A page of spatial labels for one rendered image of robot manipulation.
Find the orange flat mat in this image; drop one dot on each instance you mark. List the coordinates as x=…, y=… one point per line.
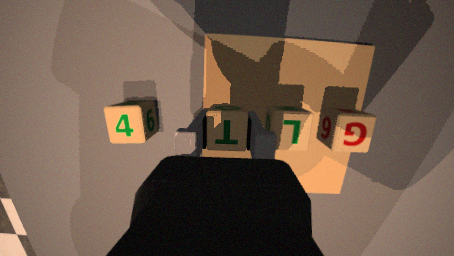
x=255, y=72

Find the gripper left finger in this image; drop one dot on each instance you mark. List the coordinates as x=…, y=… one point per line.
x=191, y=140

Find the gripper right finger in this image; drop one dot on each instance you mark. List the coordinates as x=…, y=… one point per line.
x=261, y=143

